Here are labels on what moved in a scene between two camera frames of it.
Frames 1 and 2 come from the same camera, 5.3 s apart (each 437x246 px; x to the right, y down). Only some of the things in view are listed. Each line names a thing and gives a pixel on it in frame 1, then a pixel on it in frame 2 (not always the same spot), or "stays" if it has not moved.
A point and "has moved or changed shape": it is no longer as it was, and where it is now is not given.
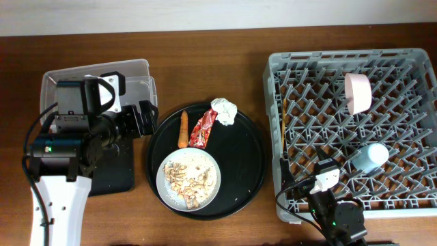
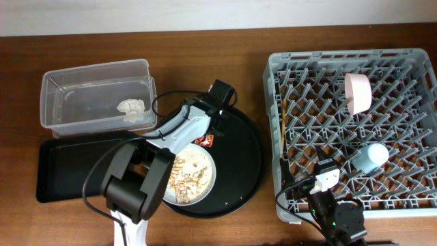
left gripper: [136, 128] to [222, 126]
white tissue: [225, 111] has moved or changed shape
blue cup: [370, 158] stays
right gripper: [289, 178] stays
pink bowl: [358, 93] stays
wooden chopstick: [285, 104] stays
